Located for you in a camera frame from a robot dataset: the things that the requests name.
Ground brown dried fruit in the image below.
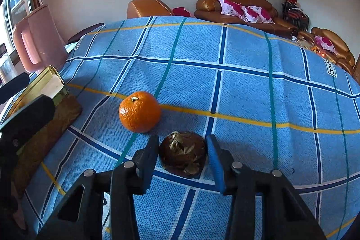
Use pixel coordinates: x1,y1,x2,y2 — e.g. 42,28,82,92
159,131,207,178

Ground orange tangerine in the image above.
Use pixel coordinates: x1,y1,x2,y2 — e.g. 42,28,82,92
118,91,161,133

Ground gold metal tin tray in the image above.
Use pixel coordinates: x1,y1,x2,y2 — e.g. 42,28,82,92
1,66,82,195

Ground pink electric kettle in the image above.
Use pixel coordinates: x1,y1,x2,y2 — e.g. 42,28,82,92
12,5,68,73

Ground blue plaid tablecloth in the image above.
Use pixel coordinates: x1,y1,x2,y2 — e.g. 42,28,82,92
22,16,359,239

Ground near brown leather chair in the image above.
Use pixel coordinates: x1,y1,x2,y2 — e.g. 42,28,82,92
126,0,195,19

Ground floral pillow on armchair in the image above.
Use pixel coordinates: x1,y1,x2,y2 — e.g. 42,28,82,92
315,35,337,55

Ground brown leather armchair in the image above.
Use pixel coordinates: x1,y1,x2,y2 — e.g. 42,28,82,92
297,27,355,75

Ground floral pillow right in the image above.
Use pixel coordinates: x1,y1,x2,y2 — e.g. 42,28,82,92
242,5,273,24

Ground floral pillow left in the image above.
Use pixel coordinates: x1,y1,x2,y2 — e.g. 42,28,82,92
218,0,248,22

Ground brown leather three-seat sofa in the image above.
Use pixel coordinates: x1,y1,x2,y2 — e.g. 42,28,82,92
194,0,298,38

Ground stacked chairs with red items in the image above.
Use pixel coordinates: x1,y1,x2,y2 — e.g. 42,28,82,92
282,0,309,32

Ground window with frame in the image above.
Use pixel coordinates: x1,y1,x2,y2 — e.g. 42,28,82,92
1,0,34,64

